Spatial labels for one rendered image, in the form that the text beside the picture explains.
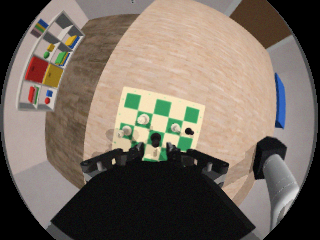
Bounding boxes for black pawn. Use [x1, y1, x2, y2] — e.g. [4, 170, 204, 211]
[185, 127, 194, 135]

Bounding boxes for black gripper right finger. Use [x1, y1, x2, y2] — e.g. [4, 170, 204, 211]
[164, 142, 229, 188]

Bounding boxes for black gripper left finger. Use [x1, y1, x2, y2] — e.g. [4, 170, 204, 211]
[80, 142, 144, 183]

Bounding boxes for green and cream chessboard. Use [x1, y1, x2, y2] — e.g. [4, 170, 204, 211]
[112, 87, 205, 162]

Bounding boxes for black chess king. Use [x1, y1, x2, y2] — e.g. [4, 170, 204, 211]
[151, 133, 161, 148]

